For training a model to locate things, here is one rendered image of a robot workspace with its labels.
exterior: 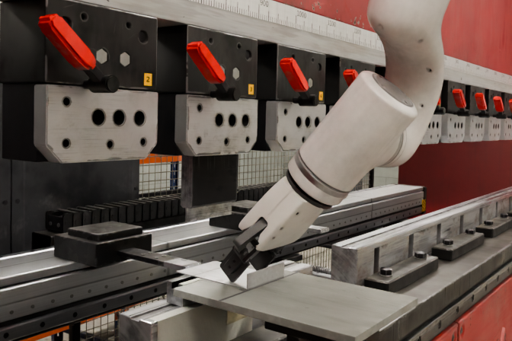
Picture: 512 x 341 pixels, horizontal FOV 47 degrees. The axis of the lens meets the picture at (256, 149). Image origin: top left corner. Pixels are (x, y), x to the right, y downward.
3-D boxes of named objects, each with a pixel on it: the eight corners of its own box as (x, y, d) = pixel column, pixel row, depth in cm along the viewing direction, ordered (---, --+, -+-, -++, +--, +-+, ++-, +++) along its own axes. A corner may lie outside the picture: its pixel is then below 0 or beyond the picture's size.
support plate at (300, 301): (354, 346, 61) (355, 336, 61) (172, 295, 77) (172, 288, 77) (417, 304, 76) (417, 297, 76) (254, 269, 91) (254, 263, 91)
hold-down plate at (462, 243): (451, 261, 150) (452, 250, 150) (430, 258, 153) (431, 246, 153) (484, 243, 174) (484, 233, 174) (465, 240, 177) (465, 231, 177)
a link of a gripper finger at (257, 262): (283, 224, 86) (257, 253, 88) (270, 227, 83) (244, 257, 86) (296, 240, 84) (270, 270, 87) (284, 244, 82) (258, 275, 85)
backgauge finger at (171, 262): (164, 286, 83) (165, 251, 83) (52, 256, 98) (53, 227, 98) (219, 269, 93) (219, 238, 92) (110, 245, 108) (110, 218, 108)
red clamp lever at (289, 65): (296, 55, 85) (321, 100, 92) (273, 55, 88) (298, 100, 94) (292, 63, 84) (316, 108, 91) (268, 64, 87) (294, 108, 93)
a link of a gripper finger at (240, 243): (284, 205, 77) (270, 229, 81) (239, 227, 72) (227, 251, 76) (289, 211, 76) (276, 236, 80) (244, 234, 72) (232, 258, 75)
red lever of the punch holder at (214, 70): (206, 37, 69) (243, 94, 76) (180, 39, 72) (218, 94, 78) (199, 48, 68) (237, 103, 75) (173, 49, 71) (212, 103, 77)
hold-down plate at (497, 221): (492, 238, 182) (493, 228, 182) (475, 235, 185) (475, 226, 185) (515, 225, 206) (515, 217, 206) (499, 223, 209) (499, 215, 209)
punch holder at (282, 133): (276, 151, 90) (279, 43, 89) (232, 149, 95) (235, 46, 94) (324, 149, 102) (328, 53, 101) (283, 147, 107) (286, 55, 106)
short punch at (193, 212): (190, 223, 80) (192, 154, 79) (180, 221, 81) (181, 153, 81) (236, 215, 88) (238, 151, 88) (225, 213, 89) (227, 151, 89)
